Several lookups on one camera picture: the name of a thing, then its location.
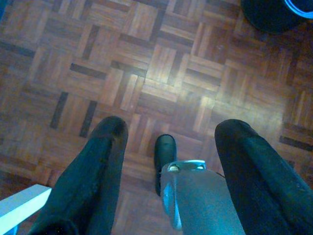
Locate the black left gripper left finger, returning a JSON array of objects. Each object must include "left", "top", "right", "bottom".
[{"left": 28, "top": 116, "right": 130, "bottom": 235}]

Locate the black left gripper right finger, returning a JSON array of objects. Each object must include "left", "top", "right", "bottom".
[{"left": 214, "top": 118, "right": 313, "bottom": 235}]

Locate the silver robot left leg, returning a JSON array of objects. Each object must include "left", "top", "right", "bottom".
[{"left": 160, "top": 159, "right": 245, "bottom": 235}]

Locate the white board edge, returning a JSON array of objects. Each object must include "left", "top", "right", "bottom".
[{"left": 0, "top": 184, "right": 52, "bottom": 235}]

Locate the round black waste bin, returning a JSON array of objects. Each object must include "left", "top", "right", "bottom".
[{"left": 241, "top": 0, "right": 313, "bottom": 34}]

